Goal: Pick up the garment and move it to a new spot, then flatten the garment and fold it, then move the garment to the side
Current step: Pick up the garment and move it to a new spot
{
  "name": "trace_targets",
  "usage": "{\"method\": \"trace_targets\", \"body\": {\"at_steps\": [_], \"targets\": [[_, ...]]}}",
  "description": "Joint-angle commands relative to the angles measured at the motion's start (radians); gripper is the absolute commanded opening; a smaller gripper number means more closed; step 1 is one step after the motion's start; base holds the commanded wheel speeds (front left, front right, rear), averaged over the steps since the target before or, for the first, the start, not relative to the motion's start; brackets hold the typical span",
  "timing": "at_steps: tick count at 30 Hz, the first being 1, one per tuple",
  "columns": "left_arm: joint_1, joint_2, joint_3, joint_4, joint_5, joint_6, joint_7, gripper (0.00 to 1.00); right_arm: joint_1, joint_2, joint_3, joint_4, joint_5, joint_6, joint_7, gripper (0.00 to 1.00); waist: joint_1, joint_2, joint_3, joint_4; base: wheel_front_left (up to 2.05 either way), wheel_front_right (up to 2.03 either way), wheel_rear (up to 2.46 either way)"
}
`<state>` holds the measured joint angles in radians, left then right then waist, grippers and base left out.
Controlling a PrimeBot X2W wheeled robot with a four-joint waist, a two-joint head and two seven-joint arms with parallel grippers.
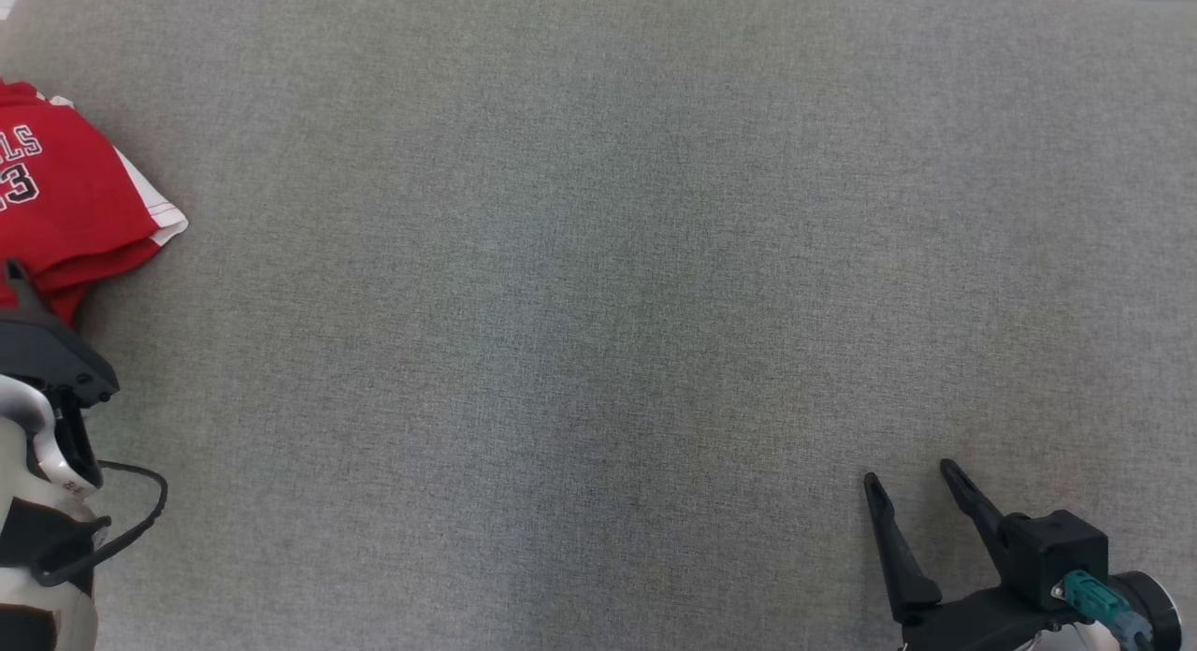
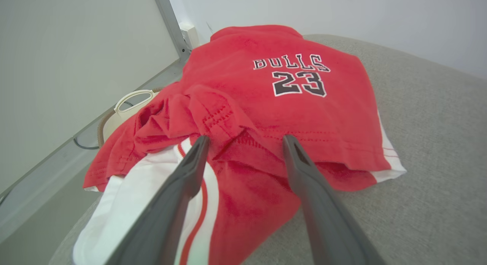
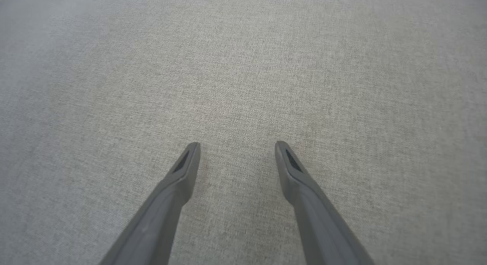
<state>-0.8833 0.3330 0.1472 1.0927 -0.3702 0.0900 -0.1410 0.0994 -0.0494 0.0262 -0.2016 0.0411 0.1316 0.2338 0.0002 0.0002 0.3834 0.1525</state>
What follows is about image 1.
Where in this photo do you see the teal right camera connector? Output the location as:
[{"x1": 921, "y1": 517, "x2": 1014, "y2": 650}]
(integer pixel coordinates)
[{"x1": 1051, "y1": 569, "x2": 1157, "y2": 648}]

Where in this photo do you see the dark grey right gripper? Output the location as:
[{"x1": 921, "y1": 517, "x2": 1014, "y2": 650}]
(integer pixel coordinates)
[{"x1": 862, "y1": 458, "x2": 1088, "y2": 651}]

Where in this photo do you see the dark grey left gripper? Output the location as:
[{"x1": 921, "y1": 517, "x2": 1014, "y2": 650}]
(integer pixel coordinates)
[{"x1": 0, "y1": 258, "x2": 121, "y2": 495}]

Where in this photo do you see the red shorts white side stripe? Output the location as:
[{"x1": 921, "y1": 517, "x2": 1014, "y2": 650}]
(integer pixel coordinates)
[{"x1": 0, "y1": 79, "x2": 189, "y2": 326}]

